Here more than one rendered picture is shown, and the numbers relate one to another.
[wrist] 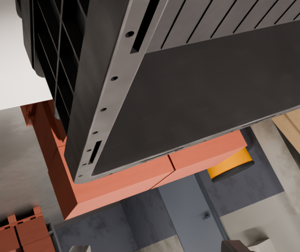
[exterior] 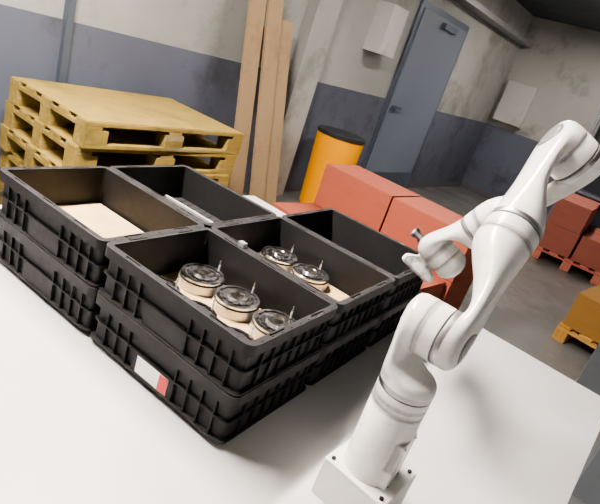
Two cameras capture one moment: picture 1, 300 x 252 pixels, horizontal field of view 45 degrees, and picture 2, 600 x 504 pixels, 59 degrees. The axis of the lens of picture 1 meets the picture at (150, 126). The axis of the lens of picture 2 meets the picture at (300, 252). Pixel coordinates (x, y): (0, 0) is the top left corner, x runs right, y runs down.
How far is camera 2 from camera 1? 1.34 m
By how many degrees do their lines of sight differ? 7
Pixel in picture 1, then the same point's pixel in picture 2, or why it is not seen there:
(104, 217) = (489, 184)
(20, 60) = not seen: hidden behind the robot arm
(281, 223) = (342, 54)
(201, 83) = (385, 255)
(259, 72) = (367, 243)
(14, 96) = not seen: hidden behind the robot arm
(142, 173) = (415, 215)
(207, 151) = (359, 186)
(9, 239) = (584, 251)
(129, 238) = (484, 142)
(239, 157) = (326, 143)
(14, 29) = not seen: hidden behind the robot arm
